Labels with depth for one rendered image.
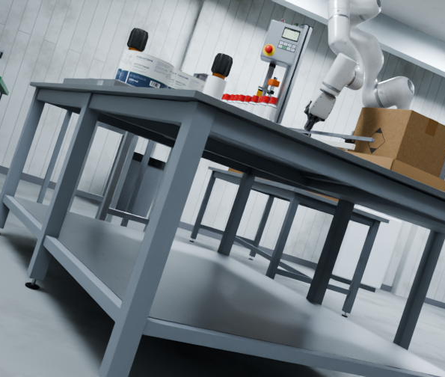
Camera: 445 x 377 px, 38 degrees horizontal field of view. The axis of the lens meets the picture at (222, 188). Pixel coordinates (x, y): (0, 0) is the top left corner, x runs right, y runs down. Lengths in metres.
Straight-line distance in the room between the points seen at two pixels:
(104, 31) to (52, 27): 0.56
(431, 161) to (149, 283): 1.34
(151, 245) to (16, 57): 5.93
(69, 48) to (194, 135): 5.89
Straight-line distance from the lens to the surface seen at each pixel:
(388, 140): 2.59
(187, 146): 1.69
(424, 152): 2.61
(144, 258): 1.71
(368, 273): 7.97
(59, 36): 7.54
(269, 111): 2.98
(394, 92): 3.00
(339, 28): 2.76
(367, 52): 3.00
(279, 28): 3.27
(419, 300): 3.53
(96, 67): 7.53
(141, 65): 2.64
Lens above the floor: 0.62
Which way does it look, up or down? level
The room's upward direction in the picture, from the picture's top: 18 degrees clockwise
